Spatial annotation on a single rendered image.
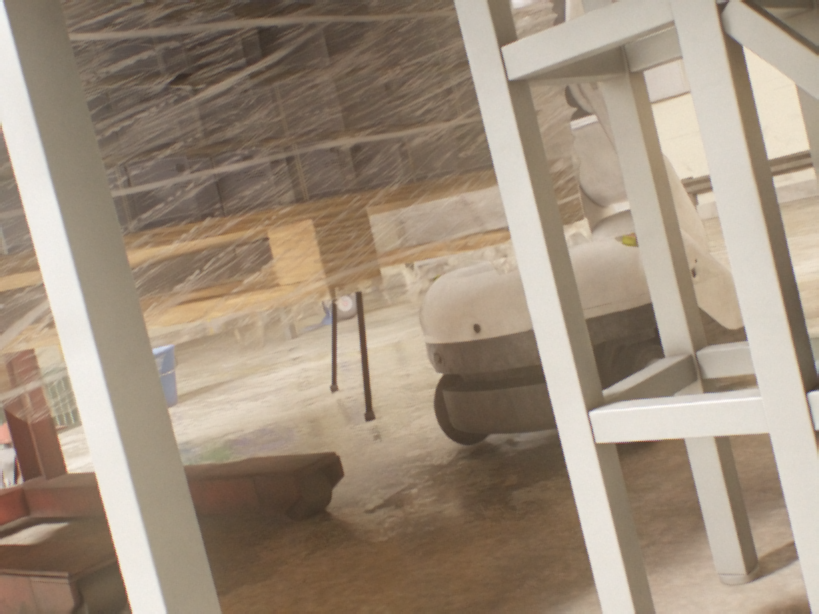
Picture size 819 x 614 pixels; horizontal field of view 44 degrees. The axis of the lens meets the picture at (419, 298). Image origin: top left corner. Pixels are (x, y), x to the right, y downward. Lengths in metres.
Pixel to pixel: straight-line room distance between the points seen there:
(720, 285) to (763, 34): 1.24
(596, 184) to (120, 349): 1.71
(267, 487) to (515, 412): 0.47
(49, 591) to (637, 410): 1.03
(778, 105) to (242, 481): 8.57
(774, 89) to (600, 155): 7.91
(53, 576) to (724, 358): 1.02
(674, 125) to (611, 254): 8.70
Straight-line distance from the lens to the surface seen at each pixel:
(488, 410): 1.89
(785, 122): 10.07
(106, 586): 1.65
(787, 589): 1.16
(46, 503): 2.60
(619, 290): 1.78
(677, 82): 10.28
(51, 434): 2.71
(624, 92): 1.11
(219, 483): 2.01
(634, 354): 1.81
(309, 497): 1.88
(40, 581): 1.68
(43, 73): 0.69
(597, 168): 2.24
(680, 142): 10.47
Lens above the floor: 0.44
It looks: 3 degrees down
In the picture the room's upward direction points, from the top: 14 degrees counter-clockwise
